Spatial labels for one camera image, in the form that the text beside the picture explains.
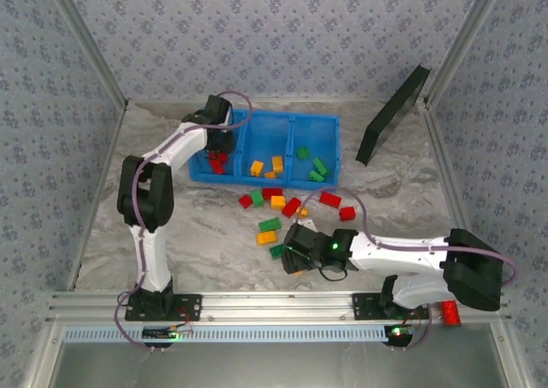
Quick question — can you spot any aluminium frame side rail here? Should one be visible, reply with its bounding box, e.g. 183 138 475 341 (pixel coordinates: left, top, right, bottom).
66 100 129 293
421 100 483 260

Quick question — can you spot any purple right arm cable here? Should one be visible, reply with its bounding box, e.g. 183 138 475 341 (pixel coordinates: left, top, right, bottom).
306 186 520 350

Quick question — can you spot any thin black looped cable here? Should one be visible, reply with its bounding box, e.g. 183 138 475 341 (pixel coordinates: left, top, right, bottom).
319 263 348 282

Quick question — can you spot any black flat tray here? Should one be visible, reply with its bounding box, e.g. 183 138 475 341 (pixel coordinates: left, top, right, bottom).
354 63 432 167

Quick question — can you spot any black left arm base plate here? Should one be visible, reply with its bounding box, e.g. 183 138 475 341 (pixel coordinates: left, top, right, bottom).
124 292 203 322

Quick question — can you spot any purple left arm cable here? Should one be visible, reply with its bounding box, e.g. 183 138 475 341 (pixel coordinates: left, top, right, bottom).
113 90 253 350

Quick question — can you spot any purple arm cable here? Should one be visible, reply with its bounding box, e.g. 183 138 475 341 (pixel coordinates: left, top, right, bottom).
113 90 253 350
306 186 520 350

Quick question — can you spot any aluminium frame post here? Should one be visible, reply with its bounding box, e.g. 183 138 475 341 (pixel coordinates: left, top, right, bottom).
42 0 129 109
423 0 510 109

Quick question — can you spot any blue three-compartment bin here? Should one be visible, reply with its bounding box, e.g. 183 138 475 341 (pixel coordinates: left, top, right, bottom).
189 108 342 191

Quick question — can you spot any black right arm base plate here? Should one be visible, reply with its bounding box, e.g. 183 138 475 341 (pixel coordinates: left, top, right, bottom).
351 292 429 320

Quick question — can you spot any light blue slotted cable duct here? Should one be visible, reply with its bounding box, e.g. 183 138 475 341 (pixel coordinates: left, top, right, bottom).
63 324 390 344

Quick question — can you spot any aluminium mounting rail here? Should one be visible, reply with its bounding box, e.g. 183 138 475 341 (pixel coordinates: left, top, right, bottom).
46 291 511 324

